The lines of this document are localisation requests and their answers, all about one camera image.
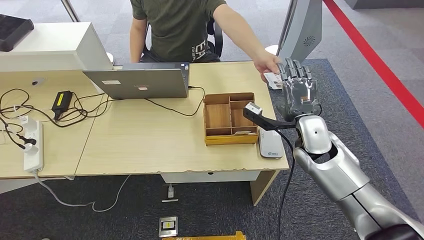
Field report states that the black mains cable with plug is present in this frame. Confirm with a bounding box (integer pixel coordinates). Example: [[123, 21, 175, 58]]
[[0, 88, 90, 151]]

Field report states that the white cabinet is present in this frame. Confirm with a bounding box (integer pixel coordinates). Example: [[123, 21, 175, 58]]
[[0, 21, 114, 73]]

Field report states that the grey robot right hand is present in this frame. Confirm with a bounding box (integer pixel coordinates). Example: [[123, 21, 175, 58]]
[[275, 57, 322, 123]]

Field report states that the wooden compartment box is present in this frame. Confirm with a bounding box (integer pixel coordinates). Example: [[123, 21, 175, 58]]
[[202, 92, 259, 147]]

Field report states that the silver floor socket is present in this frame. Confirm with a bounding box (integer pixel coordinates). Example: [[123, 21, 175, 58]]
[[158, 216, 179, 238]]

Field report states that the grey laptop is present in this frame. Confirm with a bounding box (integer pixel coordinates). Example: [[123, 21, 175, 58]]
[[82, 62, 190, 100]]

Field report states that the white desk support panel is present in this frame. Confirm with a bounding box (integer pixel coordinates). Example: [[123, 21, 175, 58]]
[[0, 177, 74, 196]]

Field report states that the yellow board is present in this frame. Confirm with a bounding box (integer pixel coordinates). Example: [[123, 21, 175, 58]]
[[162, 230, 247, 240]]

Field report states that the white power strip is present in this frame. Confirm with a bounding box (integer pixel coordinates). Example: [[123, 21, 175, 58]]
[[23, 119, 45, 173]]

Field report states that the person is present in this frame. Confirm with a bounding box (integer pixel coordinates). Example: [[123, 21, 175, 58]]
[[129, 0, 282, 75]]

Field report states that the white desk drawer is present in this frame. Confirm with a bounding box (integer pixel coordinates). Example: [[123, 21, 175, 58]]
[[160, 169, 263, 185]]

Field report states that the dark grey carpet mat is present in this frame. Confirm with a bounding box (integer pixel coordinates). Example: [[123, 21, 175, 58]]
[[0, 58, 424, 240]]

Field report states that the wooden desk leg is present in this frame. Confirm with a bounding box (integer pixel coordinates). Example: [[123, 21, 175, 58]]
[[250, 169, 280, 207]]

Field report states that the white round kiosk base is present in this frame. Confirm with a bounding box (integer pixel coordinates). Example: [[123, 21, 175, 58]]
[[264, 44, 280, 57]]

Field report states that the person's left hand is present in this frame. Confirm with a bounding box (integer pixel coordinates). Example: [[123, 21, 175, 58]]
[[253, 49, 282, 75]]

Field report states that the white power strip cable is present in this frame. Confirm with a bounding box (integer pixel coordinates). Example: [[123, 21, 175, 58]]
[[33, 170, 132, 213]]

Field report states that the silver kiosk stand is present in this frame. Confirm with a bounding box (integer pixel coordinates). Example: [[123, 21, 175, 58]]
[[276, 0, 323, 67]]

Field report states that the grey card reader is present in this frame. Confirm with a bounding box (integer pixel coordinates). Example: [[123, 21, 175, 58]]
[[258, 127, 285, 159]]

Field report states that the black power adapter yellow label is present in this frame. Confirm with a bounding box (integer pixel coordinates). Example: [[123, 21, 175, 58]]
[[51, 90, 73, 121]]

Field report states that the red floor tape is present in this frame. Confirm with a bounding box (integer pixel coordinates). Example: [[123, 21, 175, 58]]
[[322, 0, 424, 130]]

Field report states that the floor cable outlet with plug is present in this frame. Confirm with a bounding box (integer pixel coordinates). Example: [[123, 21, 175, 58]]
[[161, 183, 179, 203]]

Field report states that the metal pole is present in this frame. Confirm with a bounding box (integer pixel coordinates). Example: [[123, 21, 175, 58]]
[[60, 0, 81, 23]]

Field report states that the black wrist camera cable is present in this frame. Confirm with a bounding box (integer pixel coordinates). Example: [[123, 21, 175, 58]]
[[274, 129, 296, 240]]

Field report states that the black laptop charger cable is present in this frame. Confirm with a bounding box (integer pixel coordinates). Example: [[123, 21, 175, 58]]
[[55, 85, 206, 129]]

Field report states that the white ID card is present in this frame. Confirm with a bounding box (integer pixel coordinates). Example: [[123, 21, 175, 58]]
[[263, 72, 283, 90]]

